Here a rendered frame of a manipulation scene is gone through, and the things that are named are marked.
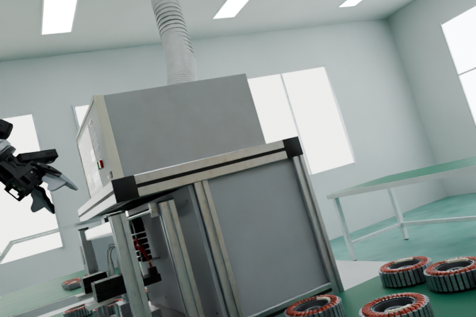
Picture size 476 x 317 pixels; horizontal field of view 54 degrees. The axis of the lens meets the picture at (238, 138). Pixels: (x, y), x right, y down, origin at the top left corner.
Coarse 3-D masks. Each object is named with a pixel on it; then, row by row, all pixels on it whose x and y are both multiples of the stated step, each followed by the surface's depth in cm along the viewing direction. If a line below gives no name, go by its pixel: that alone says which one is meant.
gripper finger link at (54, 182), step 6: (48, 174) 121; (42, 180) 119; (48, 180) 120; (54, 180) 120; (60, 180) 120; (66, 180) 120; (48, 186) 118; (54, 186) 118; (60, 186) 119; (72, 186) 121
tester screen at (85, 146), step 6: (84, 138) 126; (90, 138) 118; (84, 144) 128; (90, 144) 120; (84, 150) 130; (90, 150) 122; (84, 156) 133; (84, 162) 135; (84, 168) 137; (90, 168) 128; (90, 174) 130; (90, 192) 137
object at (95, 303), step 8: (104, 280) 103; (112, 280) 103; (120, 280) 104; (144, 280) 105; (152, 280) 106; (160, 280) 107; (96, 288) 101; (104, 288) 102; (112, 288) 103; (120, 288) 103; (96, 296) 101; (104, 296) 101; (112, 296) 102; (88, 304) 102; (96, 304) 101; (104, 304) 101
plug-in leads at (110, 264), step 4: (112, 244) 133; (108, 248) 133; (112, 248) 129; (108, 252) 130; (116, 252) 132; (108, 260) 129; (108, 264) 129; (112, 264) 127; (108, 268) 129; (112, 268) 127; (120, 268) 129; (112, 272) 127; (120, 272) 128
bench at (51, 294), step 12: (72, 276) 378; (36, 288) 361; (48, 288) 330; (60, 288) 304; (0, 300) 345; (12, 300) 316; (24, 300) 292; (36, 300) 272; (48, 300) 254; (60, 300) 241; (72, 300) 243; (0, 312) 263; (12, 312) 246; (24, 312) 234; (36, 312) 236; (48, 312) 238
